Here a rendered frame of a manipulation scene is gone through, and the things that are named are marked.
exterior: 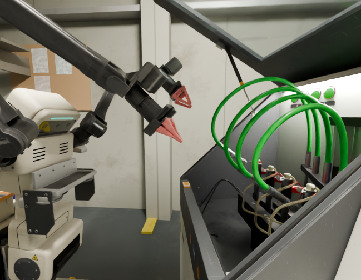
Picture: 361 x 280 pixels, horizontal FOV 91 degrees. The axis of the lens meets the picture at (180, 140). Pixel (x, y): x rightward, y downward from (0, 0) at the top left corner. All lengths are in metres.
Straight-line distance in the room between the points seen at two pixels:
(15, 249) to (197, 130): 1.92
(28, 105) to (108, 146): 1.90
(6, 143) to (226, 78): 2.15
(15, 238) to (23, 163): 0.29
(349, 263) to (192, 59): 2.24
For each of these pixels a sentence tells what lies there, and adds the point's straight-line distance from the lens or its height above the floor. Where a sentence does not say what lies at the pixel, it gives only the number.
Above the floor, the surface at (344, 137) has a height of 1.24.
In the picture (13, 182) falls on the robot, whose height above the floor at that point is 1.05.
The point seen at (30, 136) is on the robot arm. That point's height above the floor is 1.24.
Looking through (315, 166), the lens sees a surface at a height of 1.12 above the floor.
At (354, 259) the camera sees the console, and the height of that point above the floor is 1.05.
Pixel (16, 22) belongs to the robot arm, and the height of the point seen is 1.48.
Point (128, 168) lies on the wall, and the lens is 2.57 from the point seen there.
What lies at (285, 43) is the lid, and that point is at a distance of 0.90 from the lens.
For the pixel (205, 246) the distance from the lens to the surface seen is 0.55.
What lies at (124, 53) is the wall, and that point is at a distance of 2.59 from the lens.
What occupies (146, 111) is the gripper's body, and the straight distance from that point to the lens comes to 0.50.
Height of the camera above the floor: 1.29
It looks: 8 degrees down
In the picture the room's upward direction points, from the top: straight up
